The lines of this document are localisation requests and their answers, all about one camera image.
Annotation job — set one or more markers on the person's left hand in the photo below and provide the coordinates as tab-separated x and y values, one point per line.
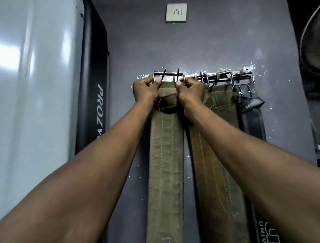
146	91

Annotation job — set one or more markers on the person's right hand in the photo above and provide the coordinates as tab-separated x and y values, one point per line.
191	95

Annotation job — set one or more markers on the metal wall hooks rack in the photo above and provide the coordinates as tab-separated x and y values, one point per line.
246	74

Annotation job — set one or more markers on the black leather belt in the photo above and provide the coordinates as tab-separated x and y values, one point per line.
253	120

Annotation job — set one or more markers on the brown stitched leather belt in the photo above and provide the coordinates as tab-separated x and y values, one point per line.
210	162

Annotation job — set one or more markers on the olive canvas belt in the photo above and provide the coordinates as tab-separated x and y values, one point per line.
166	162

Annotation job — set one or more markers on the olive green suede belt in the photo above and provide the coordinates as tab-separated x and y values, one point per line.
238	210

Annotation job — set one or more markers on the person's left forearm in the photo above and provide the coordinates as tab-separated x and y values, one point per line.
75	187

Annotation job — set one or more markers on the person's right forearm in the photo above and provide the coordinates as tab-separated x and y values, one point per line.
262	170

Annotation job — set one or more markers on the black machine panel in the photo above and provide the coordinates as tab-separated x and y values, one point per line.
91	75

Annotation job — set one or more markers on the grey machine shroud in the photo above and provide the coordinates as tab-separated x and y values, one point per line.
37	100

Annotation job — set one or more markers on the white wall socket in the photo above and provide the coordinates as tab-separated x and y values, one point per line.
176	12

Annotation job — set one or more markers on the wall fan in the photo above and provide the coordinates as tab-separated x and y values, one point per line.
312	42

